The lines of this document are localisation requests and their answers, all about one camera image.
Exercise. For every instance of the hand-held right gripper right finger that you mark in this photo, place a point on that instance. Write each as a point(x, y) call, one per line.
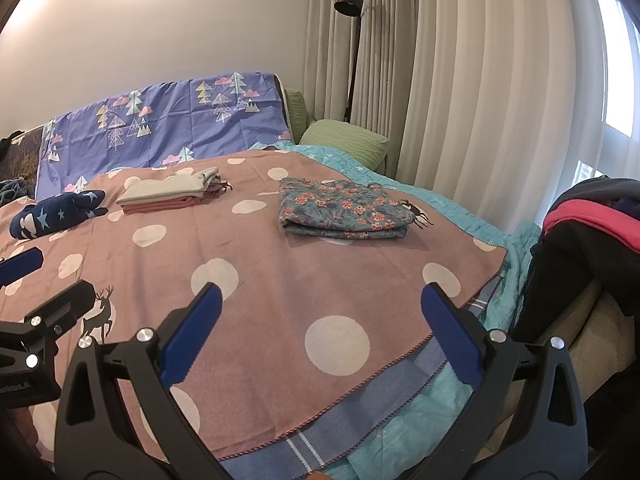
point(452, 335)

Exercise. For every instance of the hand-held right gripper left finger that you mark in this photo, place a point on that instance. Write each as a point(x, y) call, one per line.
point(192, 330)

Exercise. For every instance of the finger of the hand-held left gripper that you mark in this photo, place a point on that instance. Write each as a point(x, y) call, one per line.
point(20, 265)
point(65, 305)

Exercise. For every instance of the teal floral shirt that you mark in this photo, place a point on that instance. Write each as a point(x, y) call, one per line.
point(345, 207)

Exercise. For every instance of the folded beige and pink clothes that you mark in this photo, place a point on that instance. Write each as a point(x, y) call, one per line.
point(165, 187)

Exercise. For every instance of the navy star print garment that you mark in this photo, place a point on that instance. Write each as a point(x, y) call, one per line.
point(50, 215)

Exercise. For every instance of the dark blue fuzzy blanket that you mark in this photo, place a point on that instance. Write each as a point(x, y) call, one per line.
point(12, 190)

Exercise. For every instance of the pink polka dot blanket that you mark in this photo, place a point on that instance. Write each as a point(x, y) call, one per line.
point(280, 285)

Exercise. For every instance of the dark printed headboard cover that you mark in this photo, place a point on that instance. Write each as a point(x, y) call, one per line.
point(22, 165)

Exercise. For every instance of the black garment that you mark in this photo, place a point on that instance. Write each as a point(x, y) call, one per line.
point(7, 142)

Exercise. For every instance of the blue plaid bed sheet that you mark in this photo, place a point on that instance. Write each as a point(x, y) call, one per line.
point(350, 405)

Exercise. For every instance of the folded pink garment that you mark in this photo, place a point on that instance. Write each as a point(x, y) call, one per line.
point(165, 206)

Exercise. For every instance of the black and pink jacket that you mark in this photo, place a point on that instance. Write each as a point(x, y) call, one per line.
point(575, 260)

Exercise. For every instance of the beige chair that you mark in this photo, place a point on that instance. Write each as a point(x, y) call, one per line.
point(600, 340)

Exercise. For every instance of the blue tree print sheet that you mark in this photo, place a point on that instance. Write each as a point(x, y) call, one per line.
point(165, 130)

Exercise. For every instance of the green pillow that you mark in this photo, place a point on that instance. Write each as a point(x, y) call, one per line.
point(350, 142)

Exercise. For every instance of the green cushion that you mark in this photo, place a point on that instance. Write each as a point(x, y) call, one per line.
point(296, 107)

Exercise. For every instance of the white pleated curtain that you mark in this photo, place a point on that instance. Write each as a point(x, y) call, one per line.
point(475, 85)

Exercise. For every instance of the window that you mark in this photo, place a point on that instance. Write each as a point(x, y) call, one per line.
point(617, 60)

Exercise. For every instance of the black floor lamp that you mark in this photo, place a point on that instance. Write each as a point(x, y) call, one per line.
point(348, 0)

